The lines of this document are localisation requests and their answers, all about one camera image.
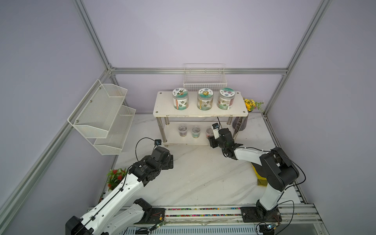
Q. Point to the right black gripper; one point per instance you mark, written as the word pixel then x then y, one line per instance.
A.
pixel 212 142

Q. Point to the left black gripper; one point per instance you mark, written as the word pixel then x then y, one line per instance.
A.
pixel 169 160

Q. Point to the small red-based clear cup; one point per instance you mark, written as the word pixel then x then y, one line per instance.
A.
pixel 209 133

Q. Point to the pink flower lid seed container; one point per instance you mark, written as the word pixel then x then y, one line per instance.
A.
pixel 225 98

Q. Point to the sunflower lid seed container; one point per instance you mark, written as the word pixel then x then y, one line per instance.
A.
pixel 205 99

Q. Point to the strawberry lid seed container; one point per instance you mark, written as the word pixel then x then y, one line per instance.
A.
pixel 180 98

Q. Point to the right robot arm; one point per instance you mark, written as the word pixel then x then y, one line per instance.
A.
pixel 273 165

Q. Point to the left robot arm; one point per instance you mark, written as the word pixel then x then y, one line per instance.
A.
pixel 105 218

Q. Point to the white two-tier shelf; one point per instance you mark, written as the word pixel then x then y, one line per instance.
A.
pixel 169 118

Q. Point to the yellow sunflower plant pot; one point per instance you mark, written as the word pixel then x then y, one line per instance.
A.
pixel 251 105

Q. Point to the red flower plant pot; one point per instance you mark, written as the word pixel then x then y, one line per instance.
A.
pixel 115 177

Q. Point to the black yellow work glove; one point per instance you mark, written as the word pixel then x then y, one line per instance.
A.
pixel 261 181

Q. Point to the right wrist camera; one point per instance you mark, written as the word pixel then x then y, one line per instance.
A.
pixel 215 129

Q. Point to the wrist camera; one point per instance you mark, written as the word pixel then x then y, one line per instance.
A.
pixel 157 143
pixel 215 129

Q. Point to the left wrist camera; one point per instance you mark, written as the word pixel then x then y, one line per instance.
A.
pixel 157 143

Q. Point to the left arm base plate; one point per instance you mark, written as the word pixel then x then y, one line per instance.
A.
pixel 155 216

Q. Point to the white wire basket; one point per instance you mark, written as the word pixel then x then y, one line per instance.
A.
pixel 198 76

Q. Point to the white mesh wall rack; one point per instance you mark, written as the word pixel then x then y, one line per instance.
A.
pixel 103 119

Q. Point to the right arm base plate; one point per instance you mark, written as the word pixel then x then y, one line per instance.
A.
pixel 259 214

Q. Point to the aluminium front rail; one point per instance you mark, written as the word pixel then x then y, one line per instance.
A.
pixel 301 219

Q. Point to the aluminium cage frame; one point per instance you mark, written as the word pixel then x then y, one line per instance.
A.
pixel 20 195

